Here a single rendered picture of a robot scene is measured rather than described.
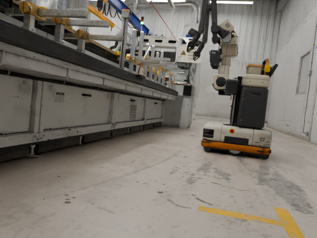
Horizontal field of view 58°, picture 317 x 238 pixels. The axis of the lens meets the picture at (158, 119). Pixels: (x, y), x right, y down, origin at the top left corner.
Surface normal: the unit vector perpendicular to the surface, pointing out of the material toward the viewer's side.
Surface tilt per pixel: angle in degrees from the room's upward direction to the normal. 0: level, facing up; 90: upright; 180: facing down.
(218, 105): 90
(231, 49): 90
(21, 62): 90
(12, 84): 90
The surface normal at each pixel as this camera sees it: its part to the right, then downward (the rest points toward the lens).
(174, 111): -0.22, 0.03
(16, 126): 0.97, 0.11
